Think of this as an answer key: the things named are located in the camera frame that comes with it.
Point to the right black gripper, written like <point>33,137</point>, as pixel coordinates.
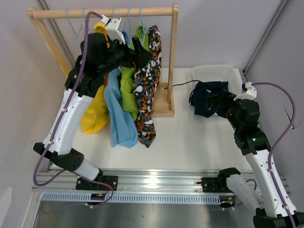
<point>224,97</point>

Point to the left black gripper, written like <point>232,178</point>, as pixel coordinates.
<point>138,58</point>

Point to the navy blue shorts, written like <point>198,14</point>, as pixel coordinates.
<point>198,97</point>

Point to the lime green shorts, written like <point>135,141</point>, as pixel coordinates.
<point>126,89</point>

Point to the blue hanger of green shorts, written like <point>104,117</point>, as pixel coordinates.
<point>130,27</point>

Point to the blue hanger of camouflage shorts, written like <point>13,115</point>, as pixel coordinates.
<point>144,41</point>

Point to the camouflage patterned shorts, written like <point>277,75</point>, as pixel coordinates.
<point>146,82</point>

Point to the blue hanger of navy shorts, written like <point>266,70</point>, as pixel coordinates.
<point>75,31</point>

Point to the light blue shorts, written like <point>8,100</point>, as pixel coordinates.
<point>122,127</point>

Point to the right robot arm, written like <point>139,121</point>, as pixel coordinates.
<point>271,207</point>

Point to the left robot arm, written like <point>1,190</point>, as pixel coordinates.
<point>100,55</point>

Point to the yellow shorts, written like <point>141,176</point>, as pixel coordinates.
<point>95,117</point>

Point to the blue hanger of yellow shorts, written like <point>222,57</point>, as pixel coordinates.
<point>83,14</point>

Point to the white plastic basket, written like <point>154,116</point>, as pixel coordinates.
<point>223,73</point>

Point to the wooden clothes rack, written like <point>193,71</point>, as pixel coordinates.
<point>164,100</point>

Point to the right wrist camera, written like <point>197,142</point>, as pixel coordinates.
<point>248,92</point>

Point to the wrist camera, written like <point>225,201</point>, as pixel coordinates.
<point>248,92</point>
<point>113,28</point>

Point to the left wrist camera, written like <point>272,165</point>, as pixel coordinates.
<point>113,28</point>

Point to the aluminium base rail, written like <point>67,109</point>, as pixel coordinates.
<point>136,181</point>

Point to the slotted cable duct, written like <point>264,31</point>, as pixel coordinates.
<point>133,198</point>

